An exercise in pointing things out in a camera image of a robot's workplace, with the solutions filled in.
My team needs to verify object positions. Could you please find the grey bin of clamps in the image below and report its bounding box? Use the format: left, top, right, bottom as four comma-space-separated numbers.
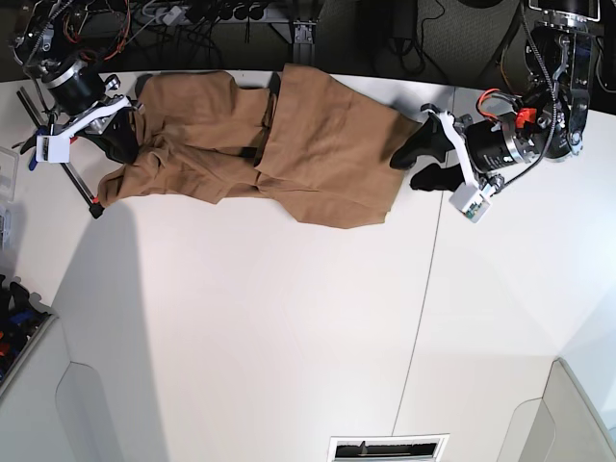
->
1, 274, 56, 395

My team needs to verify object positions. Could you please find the black power adapter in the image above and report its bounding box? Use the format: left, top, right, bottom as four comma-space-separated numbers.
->
390, 0, 419, 40

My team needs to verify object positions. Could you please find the clear plastic box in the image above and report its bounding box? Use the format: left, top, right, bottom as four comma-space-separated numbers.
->
1, 147, 22, 252

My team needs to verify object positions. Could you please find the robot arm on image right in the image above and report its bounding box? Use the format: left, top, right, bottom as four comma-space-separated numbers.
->
390, 1, 601, 197

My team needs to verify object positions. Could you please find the white camera box image right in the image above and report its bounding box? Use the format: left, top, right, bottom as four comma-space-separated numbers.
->
449, 184, 492, 223

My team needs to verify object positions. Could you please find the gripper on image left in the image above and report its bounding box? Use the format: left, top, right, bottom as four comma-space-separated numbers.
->
40, 58, 140, 165

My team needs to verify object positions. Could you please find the aluminium frame post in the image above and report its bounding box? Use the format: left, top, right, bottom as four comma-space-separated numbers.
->
270, 20, 317, 66

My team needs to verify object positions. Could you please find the brown t-shirt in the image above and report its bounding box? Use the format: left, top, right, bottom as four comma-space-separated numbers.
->
98, 64, 420, 229

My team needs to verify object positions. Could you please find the white camera box image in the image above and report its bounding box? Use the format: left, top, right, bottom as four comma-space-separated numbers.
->
449, 184, 492, 223
36, 135, 71, 164

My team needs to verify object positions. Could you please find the white camera box image left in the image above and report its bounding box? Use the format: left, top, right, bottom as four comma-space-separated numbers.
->
36, 135, 71, 164

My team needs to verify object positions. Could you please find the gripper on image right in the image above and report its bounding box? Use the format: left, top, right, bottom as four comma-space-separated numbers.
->
390, 104, 542, 193

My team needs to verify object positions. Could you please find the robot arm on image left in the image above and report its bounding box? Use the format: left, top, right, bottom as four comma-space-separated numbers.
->
10, 1, 139, 164

